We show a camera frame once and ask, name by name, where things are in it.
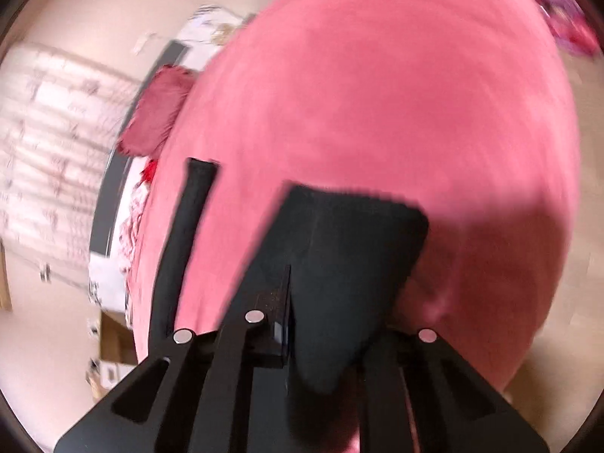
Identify dark red ruffled pillow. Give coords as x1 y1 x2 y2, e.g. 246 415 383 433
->
117 65 197 160

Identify patterned pink window curtain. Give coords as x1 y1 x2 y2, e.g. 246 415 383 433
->
1 42 140 271

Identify red cloth by pillow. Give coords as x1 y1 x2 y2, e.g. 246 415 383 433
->
140 160 158 185

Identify pink velvet bed blanket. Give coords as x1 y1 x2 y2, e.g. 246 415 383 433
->
129 0 579 393

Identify grey and white headboard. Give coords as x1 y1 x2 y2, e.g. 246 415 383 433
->
88 5 246 314

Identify black pants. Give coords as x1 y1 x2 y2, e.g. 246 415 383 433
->
148 157 431 453

